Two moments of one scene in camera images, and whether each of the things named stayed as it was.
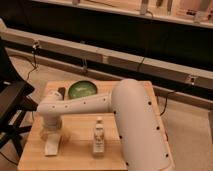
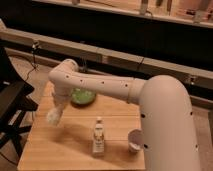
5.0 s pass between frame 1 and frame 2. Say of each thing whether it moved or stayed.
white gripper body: moved
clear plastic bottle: stayed
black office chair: stayed
